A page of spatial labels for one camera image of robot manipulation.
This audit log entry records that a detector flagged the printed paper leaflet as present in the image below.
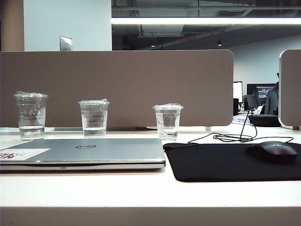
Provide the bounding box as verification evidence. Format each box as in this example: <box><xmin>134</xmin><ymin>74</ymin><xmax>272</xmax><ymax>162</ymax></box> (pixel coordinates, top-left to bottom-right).
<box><xmin>232</xmin><ymin>114</ymin><xmax>251</xmax><ymax>125</ymax></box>

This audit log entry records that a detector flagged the clear plastic cup white label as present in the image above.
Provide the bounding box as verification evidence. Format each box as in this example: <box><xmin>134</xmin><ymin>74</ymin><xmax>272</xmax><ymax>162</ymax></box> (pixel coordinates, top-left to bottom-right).
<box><xmin>152</xmin><ymin>103</ymin><xmax>184</xmax><ymax>139</ymax></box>

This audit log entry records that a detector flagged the black computer monitor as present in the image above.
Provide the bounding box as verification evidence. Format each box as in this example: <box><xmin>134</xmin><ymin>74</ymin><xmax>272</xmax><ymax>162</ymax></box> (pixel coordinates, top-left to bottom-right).
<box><xmin>246</xmin><ymin>83</ymin><xmax>277</xmax><ymax>102</ymax></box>

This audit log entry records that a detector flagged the tall clear plastic cup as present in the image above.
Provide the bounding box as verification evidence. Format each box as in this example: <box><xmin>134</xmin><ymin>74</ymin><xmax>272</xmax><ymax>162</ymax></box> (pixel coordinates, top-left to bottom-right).
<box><xmin>13</xmin><ymin>90</ymin><xmax>49</xmax><ymax>141</ymax></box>

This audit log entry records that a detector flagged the black fabric pouch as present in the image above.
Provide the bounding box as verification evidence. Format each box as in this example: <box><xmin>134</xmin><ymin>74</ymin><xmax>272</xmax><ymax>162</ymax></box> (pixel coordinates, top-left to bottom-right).
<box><xmin>248</xmin><ymin>113</ymin><xmax>282</xmax><ymax>128</ymax></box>

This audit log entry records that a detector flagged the wide brown desk divider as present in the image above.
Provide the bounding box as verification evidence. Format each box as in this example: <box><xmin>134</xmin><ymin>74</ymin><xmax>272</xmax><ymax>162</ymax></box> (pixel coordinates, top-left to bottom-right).
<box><xmin>0</xmin><ymin>49</ymin><xmax>235</xmax><ymax>129</ymax></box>

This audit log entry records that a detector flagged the long ceiling light strip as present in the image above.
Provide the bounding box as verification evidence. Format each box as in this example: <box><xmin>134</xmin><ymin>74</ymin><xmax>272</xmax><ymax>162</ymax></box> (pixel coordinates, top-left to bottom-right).
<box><xmin>111</xmin><ymin>17</ymin><xmax>301</xmax><ymax>25</ymax></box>

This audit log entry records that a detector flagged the metal wall switch plate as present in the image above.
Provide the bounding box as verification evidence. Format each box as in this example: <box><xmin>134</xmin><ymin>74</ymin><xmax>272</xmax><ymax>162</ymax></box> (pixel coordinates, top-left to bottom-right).
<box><xmin>59</xmin><ymin>35</ymin><xmax>73</xmax><ymax>52</ymax></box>

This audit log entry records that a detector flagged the short clear plastic cup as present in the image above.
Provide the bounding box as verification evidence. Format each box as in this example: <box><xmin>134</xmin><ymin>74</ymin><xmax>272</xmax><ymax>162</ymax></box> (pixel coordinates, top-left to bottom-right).
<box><xmin>78</xmin><ymin>98</ymin><xmax>111</xmax><ymax>138</ymax></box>

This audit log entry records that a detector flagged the silver Dell laptop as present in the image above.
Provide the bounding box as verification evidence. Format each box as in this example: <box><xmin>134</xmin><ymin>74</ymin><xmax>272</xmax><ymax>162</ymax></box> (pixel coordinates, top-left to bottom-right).
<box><xmin>0</xmin><ymin>137</ymin><xmax>166</xmax><ymax>172</ymax></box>

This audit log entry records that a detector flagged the black mouse pad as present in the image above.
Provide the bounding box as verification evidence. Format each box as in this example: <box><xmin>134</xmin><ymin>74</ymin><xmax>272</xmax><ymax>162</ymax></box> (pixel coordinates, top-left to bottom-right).
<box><xmin>162</xmin><ymin>142</ymin><xmax>301</xmax><ymax>183</ymax></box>

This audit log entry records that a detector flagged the person in grey jacket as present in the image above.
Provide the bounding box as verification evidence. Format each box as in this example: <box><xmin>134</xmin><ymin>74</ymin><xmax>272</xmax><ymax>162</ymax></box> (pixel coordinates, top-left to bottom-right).
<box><xmin>265</xmin><ymin>83</ymin><xmax>280</xmax><ymax>116</ymax></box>

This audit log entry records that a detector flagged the brown desk divider white edge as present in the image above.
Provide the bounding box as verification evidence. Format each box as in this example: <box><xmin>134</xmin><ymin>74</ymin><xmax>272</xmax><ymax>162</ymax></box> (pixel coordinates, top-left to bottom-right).
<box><xmin>278</xmin><ymin>48</ymin><xmax>301</xmax><ymax>130</ymax></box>

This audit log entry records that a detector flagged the thin black mouse cable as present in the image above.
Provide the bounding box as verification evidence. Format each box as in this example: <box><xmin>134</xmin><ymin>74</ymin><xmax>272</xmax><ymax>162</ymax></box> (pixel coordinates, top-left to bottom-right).
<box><xmin>187</xmin><ymin>107</ymin><xmax>295</xmax><ymax>145</ymax></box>

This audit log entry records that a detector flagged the black computer mouse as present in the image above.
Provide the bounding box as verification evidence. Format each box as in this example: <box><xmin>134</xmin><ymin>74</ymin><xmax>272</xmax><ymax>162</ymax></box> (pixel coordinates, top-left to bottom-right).
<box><xmin>245</xmin><ymin>140</ymin><xmax>299</xmax><ymax>163</ymax></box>

